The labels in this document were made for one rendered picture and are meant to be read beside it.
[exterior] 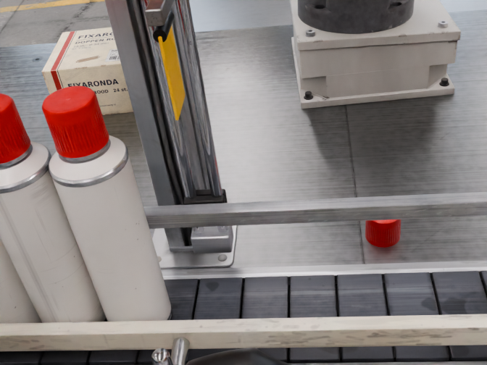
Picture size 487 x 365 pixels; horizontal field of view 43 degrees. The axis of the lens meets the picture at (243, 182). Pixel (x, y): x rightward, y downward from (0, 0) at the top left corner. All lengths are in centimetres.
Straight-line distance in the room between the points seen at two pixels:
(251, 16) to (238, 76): 21
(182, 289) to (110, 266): 10
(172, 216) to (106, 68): 41
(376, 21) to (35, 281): 51
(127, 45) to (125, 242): 16
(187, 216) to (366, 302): 16
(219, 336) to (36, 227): 15
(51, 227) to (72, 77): 45
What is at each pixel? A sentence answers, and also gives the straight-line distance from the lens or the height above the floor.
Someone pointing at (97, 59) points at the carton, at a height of 91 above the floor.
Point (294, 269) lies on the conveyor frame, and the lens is 53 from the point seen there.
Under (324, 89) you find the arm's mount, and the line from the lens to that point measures 81.
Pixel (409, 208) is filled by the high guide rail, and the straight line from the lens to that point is 46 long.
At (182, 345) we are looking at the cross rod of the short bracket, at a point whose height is 91.
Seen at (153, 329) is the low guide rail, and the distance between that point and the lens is 46.
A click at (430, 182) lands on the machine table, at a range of 70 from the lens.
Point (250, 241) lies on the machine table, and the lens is 63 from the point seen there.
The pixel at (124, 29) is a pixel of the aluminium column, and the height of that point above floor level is 107.
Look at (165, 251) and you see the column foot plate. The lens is 63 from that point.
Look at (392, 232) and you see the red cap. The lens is 61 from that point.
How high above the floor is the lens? 126
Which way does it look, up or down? 38 degrees down
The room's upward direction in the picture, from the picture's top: 8 degrees counter-clockwise
